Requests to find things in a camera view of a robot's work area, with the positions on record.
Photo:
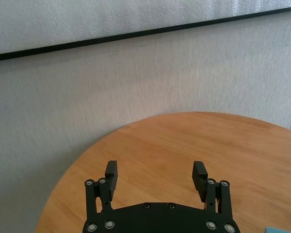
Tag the blue cube block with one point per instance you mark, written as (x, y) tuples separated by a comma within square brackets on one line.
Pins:
[(281, 230)]

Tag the black wall trim strip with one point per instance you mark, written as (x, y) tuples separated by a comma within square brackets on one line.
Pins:
[(145, 33)]

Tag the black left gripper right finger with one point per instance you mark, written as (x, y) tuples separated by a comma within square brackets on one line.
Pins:
[(200, 179)]

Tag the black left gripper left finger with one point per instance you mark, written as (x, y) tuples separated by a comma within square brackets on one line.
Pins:
[(110, 179)]

